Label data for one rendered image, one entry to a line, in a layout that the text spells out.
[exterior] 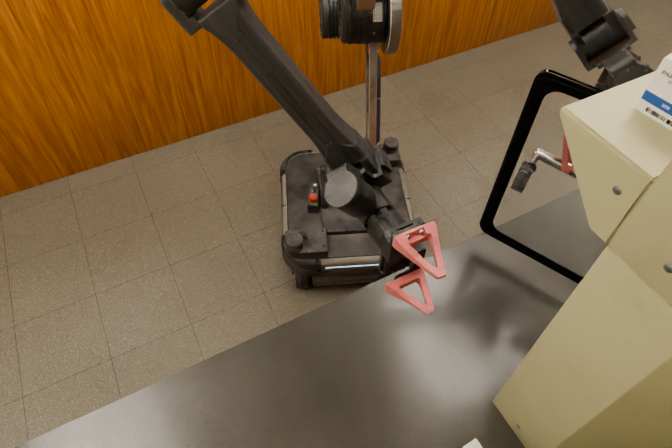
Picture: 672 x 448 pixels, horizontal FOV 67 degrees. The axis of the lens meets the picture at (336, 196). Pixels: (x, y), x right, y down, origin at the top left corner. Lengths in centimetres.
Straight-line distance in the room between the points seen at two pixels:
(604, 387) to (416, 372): 37
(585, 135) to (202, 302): 180
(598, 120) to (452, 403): 58
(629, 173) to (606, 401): 31
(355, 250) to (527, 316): 99
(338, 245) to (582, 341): 136
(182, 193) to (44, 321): 78
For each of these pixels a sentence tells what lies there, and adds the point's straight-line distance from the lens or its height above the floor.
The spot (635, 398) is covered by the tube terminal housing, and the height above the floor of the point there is 126.
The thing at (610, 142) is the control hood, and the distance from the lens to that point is 54.
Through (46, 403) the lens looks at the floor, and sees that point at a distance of 217.
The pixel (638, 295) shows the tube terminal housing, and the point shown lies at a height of 139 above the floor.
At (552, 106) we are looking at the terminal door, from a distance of 86.
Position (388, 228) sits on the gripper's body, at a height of 123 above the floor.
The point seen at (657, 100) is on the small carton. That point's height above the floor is 153.
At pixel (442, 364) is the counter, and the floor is 94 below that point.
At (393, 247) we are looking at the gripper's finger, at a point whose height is 125.
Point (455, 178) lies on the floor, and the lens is 257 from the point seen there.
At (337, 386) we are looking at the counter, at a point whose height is 94.
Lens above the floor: 183
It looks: 49 degrees down
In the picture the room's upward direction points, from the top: 1 degrees clockwise
